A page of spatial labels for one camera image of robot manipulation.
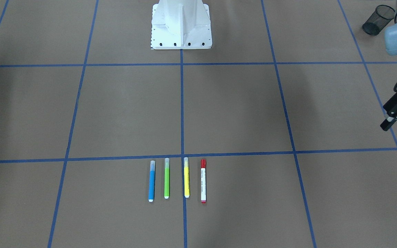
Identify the green highlighter pen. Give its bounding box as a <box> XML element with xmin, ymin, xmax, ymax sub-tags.
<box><xmin>164</xmin><ymin>157</ymin><xmax>170</xmax><ymax>199</ymax></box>

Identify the near black mesh cup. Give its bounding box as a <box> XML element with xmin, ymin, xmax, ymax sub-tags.
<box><xmin>362</xmin><ymin>4</ymin><xmax>395</xmax><ymax>36</ymax></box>

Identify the yellow highlighter pen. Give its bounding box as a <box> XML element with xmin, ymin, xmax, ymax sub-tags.
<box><xmin>183</xmin><ymin>157</ymin><xmax>190</xmax><ymax>199</ymax></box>

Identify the blue highlighter pen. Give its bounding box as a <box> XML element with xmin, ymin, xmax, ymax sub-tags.
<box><xmin>148</xmin><ymin>160</ymin><xmax>156</xmax><ymax>203</ymax></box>

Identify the red white marker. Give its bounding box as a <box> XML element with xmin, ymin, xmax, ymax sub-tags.
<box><xmin>200</xmin><ymin>159</ymin><xmax>207</xmax><ymax>204</ymax></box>

